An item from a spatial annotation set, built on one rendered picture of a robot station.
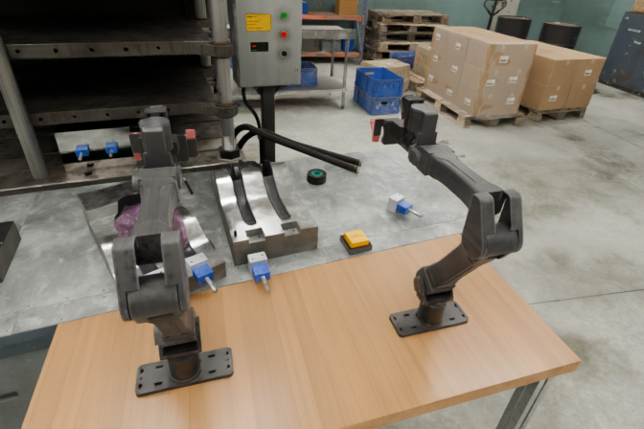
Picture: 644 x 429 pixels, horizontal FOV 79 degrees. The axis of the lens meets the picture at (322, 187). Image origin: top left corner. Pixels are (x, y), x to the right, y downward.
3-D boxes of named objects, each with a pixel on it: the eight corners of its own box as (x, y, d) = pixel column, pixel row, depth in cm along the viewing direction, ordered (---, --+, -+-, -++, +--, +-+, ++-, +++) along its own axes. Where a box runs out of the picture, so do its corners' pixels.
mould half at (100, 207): (226, 276, 111) (223, 246, 106) (130, 319, 97) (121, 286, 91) (165, 199, 144) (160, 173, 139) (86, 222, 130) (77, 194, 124)
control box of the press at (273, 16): (299, 259, 239) (306, -8, 165) (249, 270, 228) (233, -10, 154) (288, 238, 256) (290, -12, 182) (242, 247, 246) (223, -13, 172)
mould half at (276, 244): (317, 249, 124) (319, 214, 117) (235, 266, 115) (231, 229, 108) (275, 176, 163) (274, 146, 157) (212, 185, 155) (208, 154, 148)
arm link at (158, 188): (133, 163, 76) (105, 266, 50) (182, 159, 78) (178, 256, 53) (145, 215, 82) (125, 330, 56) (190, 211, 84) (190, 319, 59)
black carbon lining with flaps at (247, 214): (293, 223, 123) (293, 198, 118) (242, 233, 118) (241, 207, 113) (266, 173, 151) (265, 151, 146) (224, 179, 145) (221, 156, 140)
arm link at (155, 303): (164, 319, 84) (127, 271, 57) (195, 313, 86) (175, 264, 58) (165, 349, 81) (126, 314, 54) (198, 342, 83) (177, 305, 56)
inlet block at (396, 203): (424, 219, 141) (426, 207, 138) (416, 225, 137) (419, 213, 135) (395, 204, 148) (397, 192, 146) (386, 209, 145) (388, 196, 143)
